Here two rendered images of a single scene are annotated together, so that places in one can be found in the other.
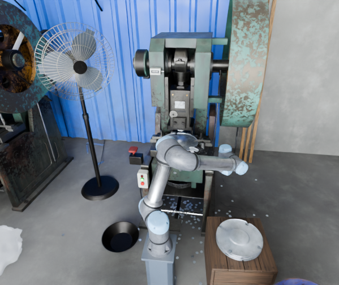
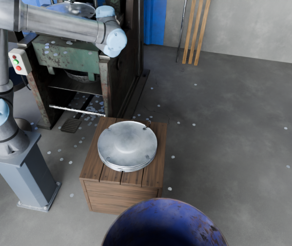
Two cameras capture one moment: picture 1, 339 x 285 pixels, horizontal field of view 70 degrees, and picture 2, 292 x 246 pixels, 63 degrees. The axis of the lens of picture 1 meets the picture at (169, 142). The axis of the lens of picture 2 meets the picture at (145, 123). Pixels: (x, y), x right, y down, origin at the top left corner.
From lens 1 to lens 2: 0.74 m
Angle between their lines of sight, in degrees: 15
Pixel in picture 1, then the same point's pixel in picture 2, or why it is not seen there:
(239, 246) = (122, 154)
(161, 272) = (14, 176)
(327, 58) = not seen: outside the picture
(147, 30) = not seen: outside the picture
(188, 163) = not seen: outside the picture
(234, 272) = (107, 184)
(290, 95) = not seen: outside the picture
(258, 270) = (138, 183)
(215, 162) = (61, 21)
